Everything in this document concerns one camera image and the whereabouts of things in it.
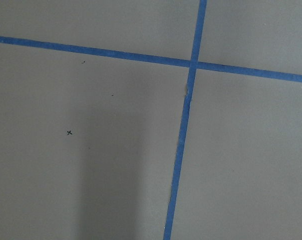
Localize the crossing blue tape strip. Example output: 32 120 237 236
163 0 207 240

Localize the long blue tape strip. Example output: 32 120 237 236
0 36 302 83

